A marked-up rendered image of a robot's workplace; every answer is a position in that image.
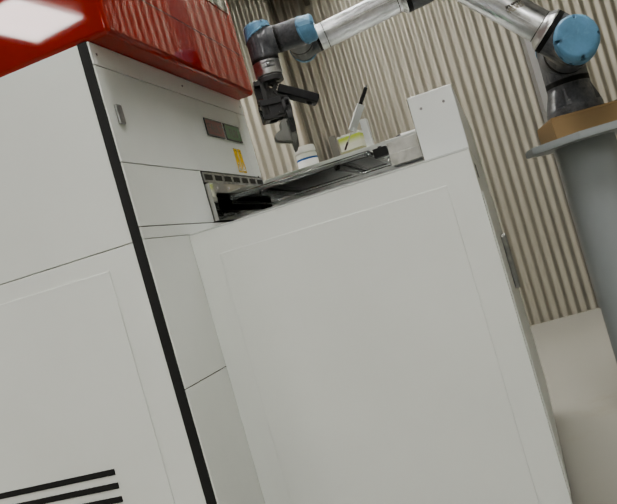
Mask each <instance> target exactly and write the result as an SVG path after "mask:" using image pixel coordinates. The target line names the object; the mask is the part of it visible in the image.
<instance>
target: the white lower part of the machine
mask: <svg viewBox="0 0 617 504"><path fill-rule="evenodd" d="M0 504H265V501H264V497H263V494H262V490H261V487H260V483H259V480H258V476H257V473H256V469H255V466H254V462H253V459H252V455H251V452H250V448H249V445H248V441H247V438H246V434H245V430H244V427H243V423H242V420H241V416H240V413H239V409H238V406H237V402H236V399H235V395H234V392H233V388H232V385H231V381H230V378H229V374H228V371H227V367H226V364H225V360H224V357H223V353H222V350H221V346H220V343H219V339H218V336H217V332H216V328H215V325H214V321H213V318H212V314H211V311H210V307H209V304H208V300H207V297H206V293H205V290H204V286H203V283H202V279H201V276H200V272H199V269H198V265H197V262H196V258H195V255H194V251H193V248H192V244H191V241H190V236H189V235H184V236H174V237H163V238H152V239H142V240H139V241H135V242H133V243H132V244H128V245H125V246H122V247H119V248H116V249H113V250H110V251H106V252H103V253H100V254H97V255H94V256H91V257H88V258H85V259H81V260H78V261H75V262H72V263H69V264H66V265H63V266H59V267H56V268H53V269H50V270H47V271H44V272H41V273H37V274H34V275H31V276H28V277H25V278H22V279H19V280H16V281H12V282H9V283H6V284H3V285H0Z"/></svg>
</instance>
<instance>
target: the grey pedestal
mask: <svg viewBox="0 0 617 504"><path fill-rule="evenodd" d="M616 135H617V120H615V121H612V122H609V123H605V124H602V125H598V126H595V127H592V128H588V129H585V130H582V131H578V132H576V133H573V134H570V135H567V136H564V137H562V138H559V139H556V140H553V141H550V142H548V143H545V144H542V145H539V146H537V147H534V148H531V149H530V150H528V151H527V152H526V153H525V155H526V158H527V159H531V158H535V157H540V156H544V155H549V154H554V153H555V154H556V158H557V161H558V164H559V168H560V171H561V175H562V178H563V182H564V185H565V188H566V192H567V195H568V199H569V202H570V205H571V209H572V212H573V216H574V219H575V223H576V226H577V229H578V233H579V236H580V240H581V243H582V246H583V250H584V253H585V257H586V260H587V264H588V267H589V270H590V274H591V277H592V281H593V284H594V287H595V291H596V294H597V298H598V301H599V305H600V308H601V311H602V315H603V318H604V322H605V325H606V328H607V332H608V335H609V339H610V342H611V346H612V349H613V352H614V356H615V359H616V363H617V138H616Z"/></svg>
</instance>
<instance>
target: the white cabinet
mask: <svg viewBox="0 0 617 504"><path fill-rule="evenodd" d="M190 241H191V244H192V248H193V251H194V255H195V258H196V262H197V265H198V269H199V272H200V276H201V279H202V283H203V286H204V290H205V293H206V297H207V300H208V304H209V307H210V311H211V314H212V318H213V321H214V325H215V328H216V332H217V336H218V339H219V343H220V346H221V350H222V353H223V357H224V360H225V364H226V367H227V371H228V374H229V378H230V381H231V385H232V388H233V392H234V395H235V399H236V402H237V406H238V409H239V413H240V416H241V420H242V423H243V427H244V430H245V434H246V438H247V441H248V445H249V448H250V452H251V455H252V459H253V462H254V466H255V469H256V473H257V476H258V480H259V483H260V487H261V490H262V494H263V497H264V501H265V504H573V503H572V498H571V494H570V493H571V491H570V487H569V482H568V478H567V473H566V469H565V464H564V460H563V455H562V451H561V446H560V442H559V437H558V433H557V428H556V424H555V419H554V415H553V410H552V406H551V401H550V397H549V392H548V388H547V383H546V379H545V376H544V372H543V369H542V366H541V362H540V359H539V355H538V352H537V348H536V345H535V342H534V338H533V335H532V331H531V328H530V324H529V321H528V318H527V314H526V311H525V307H524V304H523V300H522V297H521V293H520V290H519V288H520V287H521V285H520V281H519V277H518V274H517V270H516V267H515V263H514V260H513V257H512V253H511V250H510V246H509V243H508V239H507V236H506V233H503V232H502V228H501V225H500V221H499V218H498V214H497V211H496V208H495V204H494V201H493V197H492V196H491V193H490V190H489V187H488V183H487V180H486V176H485V173H484V171H483V169H482V168H481V166H480V165H479V164H478V162H477V161H476V159H475V158H474V156H473V155H472V153H471V152H470V150H469V149H467V150H463V151H460V152H457V153H454V154H451V155H447V156H444V157H441V158H438V159H435V160H432V161H428V162H425V163H422V164H419V165H416V166H412V167H409V168H406V169H403V170H400V171H396V172H393V173H390V174H387V175H384V176H381V177H377V178H374V179H371V180H368V181H365V182H361V183H358V184H355V185H352V186H349V187H346V188H342V189H339V190H336V191H333V192H330V193H326V194H323V195H320V196H317V197H314V198H310V199H307V200H304V201H301V202H298V203H295V204H291V205H288V206H285V207H282V208H279V209H275V210H272V211H269V212H266V213H263V214H259V215H256V216H253V217H250V218H247V219H244V220H240V221H237V222H234V223H231V224H228V225H224V226H221V227H218V228H215V229H212V230H208V231H205V232H202V233H199V234H196V235H193V236H190Z"/></svg>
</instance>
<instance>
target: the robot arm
mask: <svg viewBox="0 0 617 504"><path fill-rule="evenodd" d="M433 1H434V0H364V1H362V2H360V3H358V4H356V5H354V6H352V7H350V8H348V9H346V10H344V11H342V12H340V13H338V14H336V15H334V16H332V17H330V18H328V19H326V20H324V21H322V22H320V23H318V24H316V25H315V23H314V20H313V17H312V16H311V15H310V14H306V15H302V16H297V17H295V18H292V19H289V20H287V21H284V22H281V23H278V24H275V25H270V24H269V22H268V21H267V20H255V21H252V22H250V23H248V24H247V25H246V26H245V27H244V30H243V32H244V36H245V41H246V46H247V48H248V52H249V55H250V58H251V62H252V66H253V69H254V73H255V77H256V80H257V81H254V82H253V89H254V93H255V96H256V100H257V104H258V109H259V110H258V111H259V113H260V116H261V120H262V123H263V125H267V124H273V123H277V121H280V124H279V129H280V131H278V132H277V133H276V134H275V137H274V140H275V142H276V143H278V144H292V146H293V149H294V151H295V152H297V151H298V147H299V140H298V134H297V129H296V124H295V120H294V116H293V110H292V105H291V102H290V100H293V101H297V102H301V103H305V104H308V105H312V106H316V104H317V102H318V99H319V94H318V93H315V92H312V91H307V90H303V89H299V88H295V87H292V86H288V85H284V84H279V83H281V82H282V81H283V80H284V77H283V74H282V73H283V71H282V68H281V64H280V61H279V57H278V53H280V52H284V51H287V50H290V53H291V55H292V56H293V57H294V58H295V59H296V60H297V61H299V62H302V63H307V62H310V61H312V60H313V59H314V58H315V56H316V54H317V53H319V52H321V51H323V50H326V49H328V48H330V47H332V46H334V45H336V44H338V43H340V42H342V41H344V40H346V39H348V38H350V37H352V36H355V35H357V34H359V33H361V32H363V31H365V30H367V29H369V28H371V27H373V26H375V25H377V24H379V23H381V22H383V21H385V20H387V19H390V18H392V17H394V16H396V15H398V14H400V13H402V12H405V13H410V12H412V11H414V10H417V9H419V8H421V7H423V6H425V5H427V4H429V3H431V2H433ZM455 1H457V2H459V3H461V4H463V5H464V6H466V7H468V8H470V9H472V10H474V11H475V12H477V13H479V14H481V15H483V16H484V17H486V18H488V19H490V20H492V21H494V22H495V23H497V24H499V25H501V26H503V27H505V28H506V29H508V30H510V31H512V32H514V33H515V34H517V35H519V36H521V37H523V38H525V39H526V40H528V41H530V42H531V43H532V46H533V50H534V51H535V55H536V58H537V59H538V63H539V66H540V70H541V74H542V77H543V81H544V85H545V88H546V92H547V96H548V98H547V121H548V120H550V119H551V118H554V117H555V116H561V115H565V114H568V113H572V112H575V111H579V110H582V109H586V108H590V107H593V106H597V105H600V104H604V100H603V98H602V97H601V95H600V94H599V92H598V91H597V90H596V88H595V87H594V85H593V84H592V82H591V80H590V77H589V73H588V69H587V66H586V62H588V61H589V60H590V59H592V57H593V56H594V55H595V53H596V51H597V49H598V47H599V44H600V31H599V28H598V26H597V24H596V23H595V21H594V20H593V19H591V18H590V17H588V16H586V15H582V14H573V15H570V14H568V13H566V12H564V11H562V10H560V9H557V10H554V11H549V10H547V9H545V8H543V7H541V6H539V5H537V4H536V3H534V2H532V1H530V0H455ZM278 84H279V85H278ZM270 86H271V87H272V88H270ZM277 86H278V87H277ZM276 89H278V90H276Z"/></svg>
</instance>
